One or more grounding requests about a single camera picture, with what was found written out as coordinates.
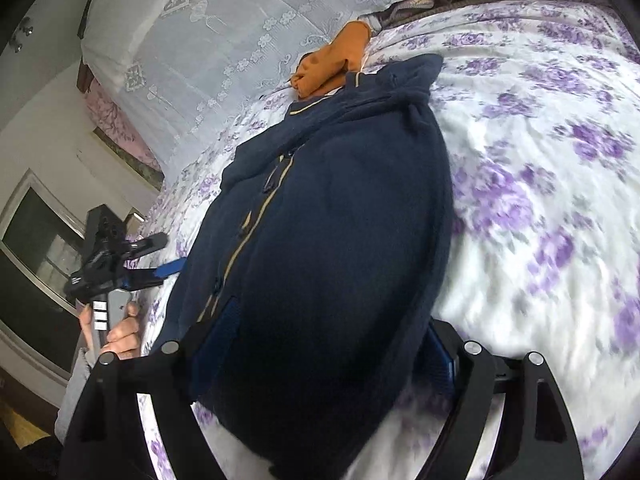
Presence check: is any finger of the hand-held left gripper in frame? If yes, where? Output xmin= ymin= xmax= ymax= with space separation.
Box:
xmin=122 ymin=232 xmax=169 ymax=262
xmin=120 ymin=259 xmax=189 ymax=292

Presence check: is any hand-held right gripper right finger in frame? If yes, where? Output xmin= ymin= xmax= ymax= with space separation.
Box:
xmin=410 ymin=317 xmax=586 ymax=480

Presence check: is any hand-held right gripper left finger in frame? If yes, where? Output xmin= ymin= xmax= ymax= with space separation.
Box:
xmin=62 ymin=297 xmax=242 ymax=480

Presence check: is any navy knit cardigan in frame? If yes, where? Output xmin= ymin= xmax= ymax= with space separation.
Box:
xmin=150 ymin=54 xmax=453 ymax=480

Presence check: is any person's left forearm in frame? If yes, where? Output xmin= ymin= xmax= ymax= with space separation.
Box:
xmin=54 ymin=345 xmax=101 ymax=446

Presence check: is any person's left hand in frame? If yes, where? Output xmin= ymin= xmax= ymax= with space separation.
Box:
xmin=80 ymin=301 xmax=143 ymax=361

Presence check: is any white framed window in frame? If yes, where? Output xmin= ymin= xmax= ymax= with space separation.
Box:
xmin=0 ymin=170 xmax=87 ymax=381

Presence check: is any olive patterned quilt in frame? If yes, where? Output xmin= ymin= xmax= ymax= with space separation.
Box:
xmin=92 ymin=127 xmax=166 ymax=191

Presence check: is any pink floral blanket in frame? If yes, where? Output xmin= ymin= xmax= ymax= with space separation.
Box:
xmin=82 ymin=80 xmax=163 ymax=176

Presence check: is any brown wooden headboard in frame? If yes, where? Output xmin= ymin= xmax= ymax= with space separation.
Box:
xmin=75 ymin=0 xmax=97 ymax=93

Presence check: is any purple floral bed sheet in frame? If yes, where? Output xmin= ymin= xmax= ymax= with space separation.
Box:
xmin=135 ymin=0 xmax=640 ymax=480

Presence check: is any white lace cover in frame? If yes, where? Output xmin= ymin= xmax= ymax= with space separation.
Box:
xmin=80 ymin=0 xmax=466 ymax=171

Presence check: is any orange folded garment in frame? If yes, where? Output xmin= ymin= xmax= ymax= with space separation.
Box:
xmin=290 ymin=19 xmax=373 ymax=101

